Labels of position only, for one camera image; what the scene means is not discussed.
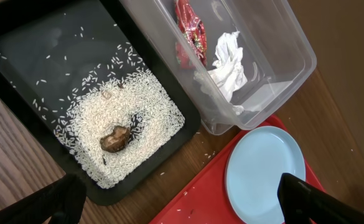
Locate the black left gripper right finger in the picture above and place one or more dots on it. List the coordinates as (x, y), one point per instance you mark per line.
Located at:
(302, 203)

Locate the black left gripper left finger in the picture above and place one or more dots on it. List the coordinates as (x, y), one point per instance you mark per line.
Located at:
(59, 202)

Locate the large light blue plate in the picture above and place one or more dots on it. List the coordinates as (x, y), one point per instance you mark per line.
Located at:
(254, 171)

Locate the brown food scrap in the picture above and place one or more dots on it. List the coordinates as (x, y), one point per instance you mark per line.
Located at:
(117, 140)

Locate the pile of white rice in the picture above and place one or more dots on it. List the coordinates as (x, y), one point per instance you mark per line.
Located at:
(79, 76)

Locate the white napkin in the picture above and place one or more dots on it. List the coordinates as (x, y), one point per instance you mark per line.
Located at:
(228, 74)

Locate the red snack wrapper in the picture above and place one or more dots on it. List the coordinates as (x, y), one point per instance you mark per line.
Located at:
(192, 28)

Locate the black waste tray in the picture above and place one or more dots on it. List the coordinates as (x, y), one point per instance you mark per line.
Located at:
(32, 10)

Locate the clear plastic waste bin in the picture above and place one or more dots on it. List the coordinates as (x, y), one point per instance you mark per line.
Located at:
(277, 57)

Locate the red serving tray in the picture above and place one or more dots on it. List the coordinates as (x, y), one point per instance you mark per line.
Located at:
(204, 198)

